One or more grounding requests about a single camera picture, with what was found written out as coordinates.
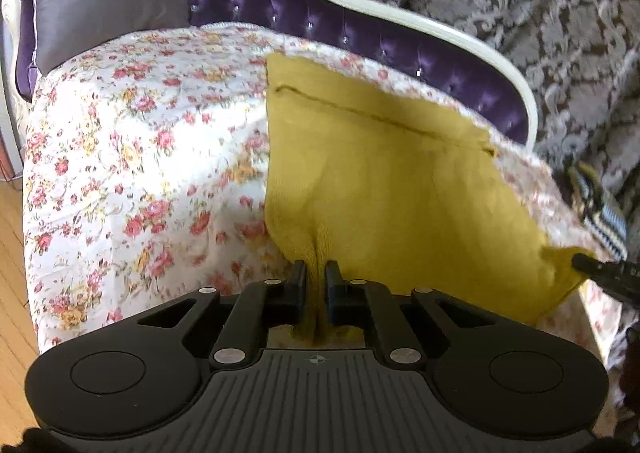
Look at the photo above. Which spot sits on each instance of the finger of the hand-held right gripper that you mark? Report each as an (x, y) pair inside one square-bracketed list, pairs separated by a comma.
[(607, 275)]

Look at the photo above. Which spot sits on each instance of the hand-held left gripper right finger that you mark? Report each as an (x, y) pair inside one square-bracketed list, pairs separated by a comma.
[(332, 288)]

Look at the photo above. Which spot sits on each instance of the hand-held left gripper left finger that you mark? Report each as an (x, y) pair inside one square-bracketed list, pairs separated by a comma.
[(299, 285)]

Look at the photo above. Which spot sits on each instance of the mustard yellow knit sweater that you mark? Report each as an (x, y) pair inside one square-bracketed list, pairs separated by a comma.
[(390, 173)]

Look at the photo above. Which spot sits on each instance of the striped cloth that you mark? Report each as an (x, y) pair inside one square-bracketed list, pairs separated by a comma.
[(607, 223)]

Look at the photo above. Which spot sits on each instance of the floral printed blanket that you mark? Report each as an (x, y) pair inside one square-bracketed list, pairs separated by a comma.
[(125, 133)]

